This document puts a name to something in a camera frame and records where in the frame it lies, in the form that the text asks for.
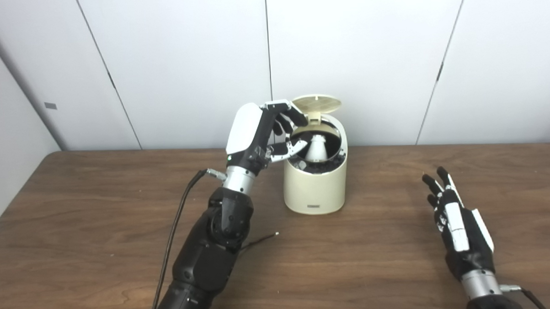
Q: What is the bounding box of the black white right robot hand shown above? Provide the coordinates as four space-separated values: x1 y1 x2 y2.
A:
421 164 496 282

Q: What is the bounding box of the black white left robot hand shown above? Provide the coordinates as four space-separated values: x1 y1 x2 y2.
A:
223 98 311 177

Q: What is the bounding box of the small white plastic bottle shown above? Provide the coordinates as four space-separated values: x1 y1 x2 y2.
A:
304 134 330 163

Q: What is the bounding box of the round cream bin lid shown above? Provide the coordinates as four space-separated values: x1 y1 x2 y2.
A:
291 94 343 125

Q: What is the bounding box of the cream-colored plastic bin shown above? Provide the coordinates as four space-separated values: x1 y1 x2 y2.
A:
281 113 351 216

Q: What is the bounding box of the black bin liner bag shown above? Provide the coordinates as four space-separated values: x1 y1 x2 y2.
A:
287 127 347 175

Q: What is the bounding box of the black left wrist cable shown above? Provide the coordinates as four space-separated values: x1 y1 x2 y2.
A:
144 168 231 309

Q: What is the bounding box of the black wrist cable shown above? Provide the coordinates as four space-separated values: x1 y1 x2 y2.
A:
144 168 231 309
499 282 547 309

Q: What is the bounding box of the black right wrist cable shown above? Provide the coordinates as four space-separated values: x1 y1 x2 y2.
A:
499 282 547 309

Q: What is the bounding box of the thin brown loose wire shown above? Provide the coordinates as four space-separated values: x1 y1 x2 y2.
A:
239 232 280 252

